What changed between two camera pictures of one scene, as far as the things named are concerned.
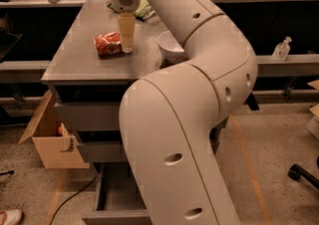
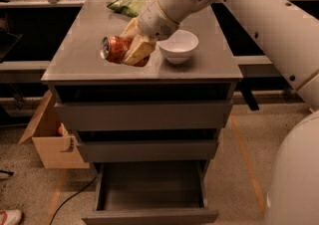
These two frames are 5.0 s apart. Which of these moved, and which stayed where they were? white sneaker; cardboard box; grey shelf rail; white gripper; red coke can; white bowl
Moved: red coke can; white gripper
Stayed: cardboard box; white bowl; grey shelf rail; white sneaker
